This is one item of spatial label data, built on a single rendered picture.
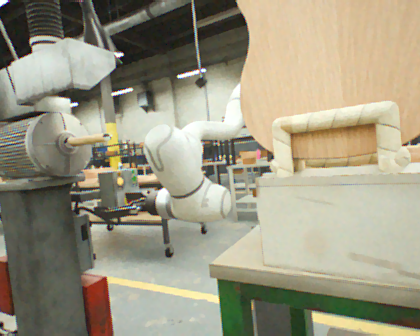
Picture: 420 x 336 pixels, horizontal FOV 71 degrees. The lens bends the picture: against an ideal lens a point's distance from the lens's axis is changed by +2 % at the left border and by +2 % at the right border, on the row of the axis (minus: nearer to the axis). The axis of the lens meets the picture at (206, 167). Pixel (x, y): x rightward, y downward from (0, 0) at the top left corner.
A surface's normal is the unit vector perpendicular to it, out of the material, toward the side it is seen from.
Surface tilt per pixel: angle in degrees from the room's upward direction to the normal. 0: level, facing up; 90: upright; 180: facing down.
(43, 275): 90
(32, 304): 90
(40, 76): 90
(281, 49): 90
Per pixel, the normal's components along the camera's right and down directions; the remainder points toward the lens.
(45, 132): 0.79, -0.12
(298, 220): -0.54, 0.10
